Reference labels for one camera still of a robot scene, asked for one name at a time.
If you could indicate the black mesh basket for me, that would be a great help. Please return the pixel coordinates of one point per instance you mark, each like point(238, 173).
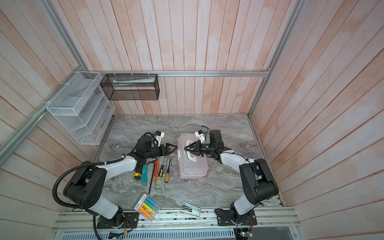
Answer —
point(131, 87)

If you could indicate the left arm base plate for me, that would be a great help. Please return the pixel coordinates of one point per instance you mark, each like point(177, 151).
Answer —
point(120, 220)

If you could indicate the aluminium mounting rail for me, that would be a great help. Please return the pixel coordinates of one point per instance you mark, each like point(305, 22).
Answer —
point(174, 219)

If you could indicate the teal utility knife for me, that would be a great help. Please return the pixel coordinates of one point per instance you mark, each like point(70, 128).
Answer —
point(144, 176)

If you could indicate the orange handled screwdriver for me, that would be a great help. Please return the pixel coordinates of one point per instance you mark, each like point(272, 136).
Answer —
point(167, 177)

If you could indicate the highlighter pen pack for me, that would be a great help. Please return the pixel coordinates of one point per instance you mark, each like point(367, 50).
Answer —
point(146, 206)

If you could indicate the black yellow utility knife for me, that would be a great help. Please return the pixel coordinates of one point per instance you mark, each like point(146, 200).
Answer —
point(138, 174)

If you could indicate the black yellow screwdriver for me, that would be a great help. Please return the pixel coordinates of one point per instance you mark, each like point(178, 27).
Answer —
point(161, 172)

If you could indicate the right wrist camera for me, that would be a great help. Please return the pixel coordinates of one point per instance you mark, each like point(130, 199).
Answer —
point(201, 135)

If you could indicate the white wire mesh shelf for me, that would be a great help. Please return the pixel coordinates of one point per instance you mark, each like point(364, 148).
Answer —
point(84, 113)

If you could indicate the white stapler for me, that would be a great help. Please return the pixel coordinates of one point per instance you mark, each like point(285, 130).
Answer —
point(190, 209)

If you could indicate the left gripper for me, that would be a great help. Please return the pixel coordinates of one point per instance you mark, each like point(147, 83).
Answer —
point(168, 145)

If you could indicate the pink plastic tool box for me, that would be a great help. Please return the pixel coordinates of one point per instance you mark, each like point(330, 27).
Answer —
point(190, 166)

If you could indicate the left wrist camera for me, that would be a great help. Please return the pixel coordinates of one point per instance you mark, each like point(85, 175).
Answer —
point(158, 135)

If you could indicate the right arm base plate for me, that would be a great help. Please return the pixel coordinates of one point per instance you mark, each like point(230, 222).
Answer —
point(231, 218)

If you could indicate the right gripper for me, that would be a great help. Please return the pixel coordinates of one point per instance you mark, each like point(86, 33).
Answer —
point(191, 146)

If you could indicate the grey purple cloth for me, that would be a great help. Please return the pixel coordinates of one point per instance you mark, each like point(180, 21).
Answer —
point(254, 156)

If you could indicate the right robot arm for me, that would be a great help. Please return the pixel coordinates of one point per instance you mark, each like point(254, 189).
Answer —
point(257, 179)

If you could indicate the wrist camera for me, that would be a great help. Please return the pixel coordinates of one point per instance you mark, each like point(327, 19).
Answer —
point(201, 135)
point(158, 135)

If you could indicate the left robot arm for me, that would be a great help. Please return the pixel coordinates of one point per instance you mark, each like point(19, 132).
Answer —
point(86, 185)

